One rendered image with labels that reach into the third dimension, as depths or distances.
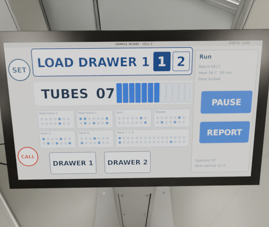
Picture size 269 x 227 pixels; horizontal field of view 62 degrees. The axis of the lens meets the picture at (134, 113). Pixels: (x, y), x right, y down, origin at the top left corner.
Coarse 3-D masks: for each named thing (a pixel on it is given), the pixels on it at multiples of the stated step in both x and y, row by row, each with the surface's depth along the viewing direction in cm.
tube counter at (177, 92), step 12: (96, 84) 42; (108, 84) 42; (120, 84) 42; (132, 84) 43; (144, 84) 43; (156, 84) 43; (168, 84) 43; (180, 84) 43; (96, 96) 43; (108, 96) 43; (120, 96) 43; (132, 96) 43; (144, 96) 43; (156, 96) 43; (168, 96) 43; (180, 96) 43
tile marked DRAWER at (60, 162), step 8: (56, 152) 45; (64, 152) 45; (72, 152) 45; (80, 152) 45; (88, 152) 45; (56, 160) 45; (64, 160) 45; (72, 160) 45; (80, 160) 45; (88, 160) 45; (96, 160) 45; (56, 168) 45; (64, 168) 45; (72, 168) 45; (80, 168) 45; (88, 168) 45; (96, 168) 45
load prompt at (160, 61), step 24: (48, 48) 41; (72, 48) 41; (96, 48) 41; (120, 48) 41; (144, 48) 41; (168, 48) 41; (192, 48) 41; (48, 72) 42; (72, 72) 42; (96, 72) 42; (120, 72) 42; (144, 72) 42; (168, 72) 42; (192, 72) 42
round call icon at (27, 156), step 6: (18, 150) 45; (24, 150) 45; (30, 150) 45; (36, 150) 45; (18, 156) 45; (24, 156) 45; (30, 156) 45; (36, 156) 45; (18, 162) 45; (24, 162) 45; (30, 162) 45; (36, 162) 45
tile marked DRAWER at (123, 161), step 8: (104, 152) 45; (112, 152) 45; (120, 152) 45; (128, 152) 45; (136, 152) 45; (144, 152) 45; (104, 160) 45; (112, 160) 45; (120, 160) 45; (128, 160) 45; (136, 160) 45; (144, 160) 45; (104, 168) 45; (112, 168) 46; (120, 168) 46; (128, 168) 46; (136, 168) 46; (144, 168) 46
